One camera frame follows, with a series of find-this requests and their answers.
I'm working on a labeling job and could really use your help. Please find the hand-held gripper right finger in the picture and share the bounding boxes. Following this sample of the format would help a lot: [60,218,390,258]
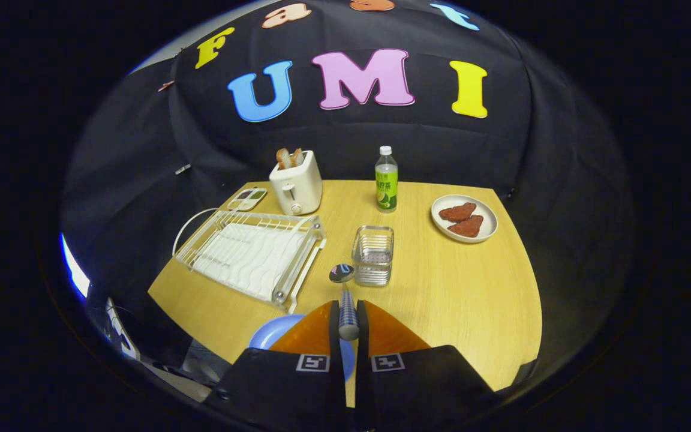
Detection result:
[354,300,502,432]

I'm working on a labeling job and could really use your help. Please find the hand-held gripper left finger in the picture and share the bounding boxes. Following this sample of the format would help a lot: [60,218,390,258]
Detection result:
[205,300,347,432]

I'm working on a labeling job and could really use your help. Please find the metal spoon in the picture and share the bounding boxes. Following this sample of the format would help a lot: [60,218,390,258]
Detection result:
[329,263,361,341]

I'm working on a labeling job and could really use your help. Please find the light blue plate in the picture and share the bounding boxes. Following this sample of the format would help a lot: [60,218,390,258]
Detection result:
[248,314,356,382]

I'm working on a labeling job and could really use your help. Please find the metal wire basket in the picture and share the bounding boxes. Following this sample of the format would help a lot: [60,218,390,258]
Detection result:
[351,226,395,287]

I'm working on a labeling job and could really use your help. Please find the white wire dish rack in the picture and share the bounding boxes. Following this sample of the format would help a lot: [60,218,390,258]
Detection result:
[173,208,327,314]

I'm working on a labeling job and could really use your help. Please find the white round plate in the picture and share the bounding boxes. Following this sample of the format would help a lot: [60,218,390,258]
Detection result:
[431,194,498,244]

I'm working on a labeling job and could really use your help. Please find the red meat slice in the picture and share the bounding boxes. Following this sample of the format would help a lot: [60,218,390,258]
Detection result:
[439,202,477,223]
[447,215,484,238]

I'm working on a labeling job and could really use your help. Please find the white toaster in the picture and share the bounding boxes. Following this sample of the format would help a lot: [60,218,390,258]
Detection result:
[269,150,323,216]

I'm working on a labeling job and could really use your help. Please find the green label drink bottle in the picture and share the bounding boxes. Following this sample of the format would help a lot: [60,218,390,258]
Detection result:
[375,146,399,213]

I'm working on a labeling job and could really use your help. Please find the white sectioned condiment tray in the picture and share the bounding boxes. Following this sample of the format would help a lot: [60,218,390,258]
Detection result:
[227,187,268,212]

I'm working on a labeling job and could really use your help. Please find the black backdrop cloth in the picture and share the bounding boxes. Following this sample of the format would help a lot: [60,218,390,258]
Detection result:
[58,0,637,373]

